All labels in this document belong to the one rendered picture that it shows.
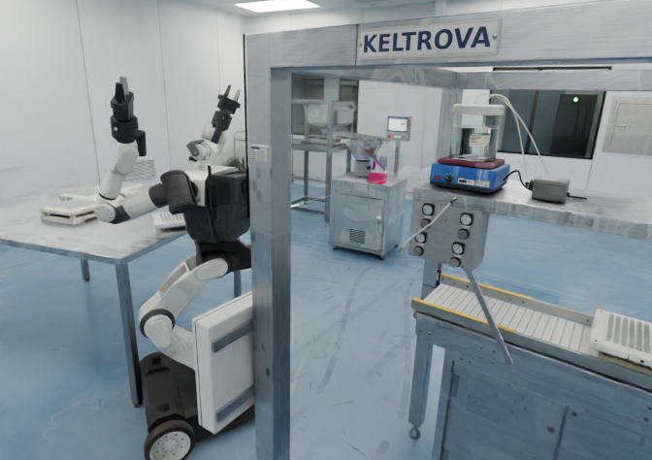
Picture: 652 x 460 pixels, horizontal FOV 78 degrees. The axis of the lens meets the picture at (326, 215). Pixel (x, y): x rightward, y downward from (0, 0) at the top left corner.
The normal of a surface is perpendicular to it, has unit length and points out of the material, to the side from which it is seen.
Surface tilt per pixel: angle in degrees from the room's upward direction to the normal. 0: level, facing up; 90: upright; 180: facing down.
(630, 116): 90
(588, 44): 90
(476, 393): 90
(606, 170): 90
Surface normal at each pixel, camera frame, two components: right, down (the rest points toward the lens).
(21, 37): 0.88, 0.15
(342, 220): -0.44, 0.24
